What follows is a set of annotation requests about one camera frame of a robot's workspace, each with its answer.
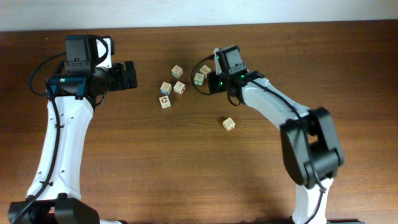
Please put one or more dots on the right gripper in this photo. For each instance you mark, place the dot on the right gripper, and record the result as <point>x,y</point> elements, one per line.
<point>212,81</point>

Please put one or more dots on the wooden block pretzel blue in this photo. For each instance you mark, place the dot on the wooden block pretzel blue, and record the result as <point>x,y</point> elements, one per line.
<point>166,88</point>

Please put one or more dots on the wooden block green letter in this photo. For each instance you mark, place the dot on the wooden block green letter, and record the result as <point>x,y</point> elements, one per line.
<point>199,79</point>

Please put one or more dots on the wooden block green N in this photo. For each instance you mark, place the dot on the wooden block green N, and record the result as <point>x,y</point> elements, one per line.
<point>179,87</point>

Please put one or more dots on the wooden block K blue 2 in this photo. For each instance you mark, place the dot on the wooden block K blue 2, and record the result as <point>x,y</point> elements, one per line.
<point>229,124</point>

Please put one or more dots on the wooden block soccer ball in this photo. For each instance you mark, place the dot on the wooden block soccer ball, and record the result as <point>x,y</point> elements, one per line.
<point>165,101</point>

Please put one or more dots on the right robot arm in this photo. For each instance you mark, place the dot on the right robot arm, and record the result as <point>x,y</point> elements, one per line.
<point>311,150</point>

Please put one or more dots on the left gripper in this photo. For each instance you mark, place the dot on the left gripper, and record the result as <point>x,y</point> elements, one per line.
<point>121,81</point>

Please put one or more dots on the wooden block green V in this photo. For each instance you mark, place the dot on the wooden block green V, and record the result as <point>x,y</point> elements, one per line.
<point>177,71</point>

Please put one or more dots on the wooden block blue D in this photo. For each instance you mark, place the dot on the wooden block blue D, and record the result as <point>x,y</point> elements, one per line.
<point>205,70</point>

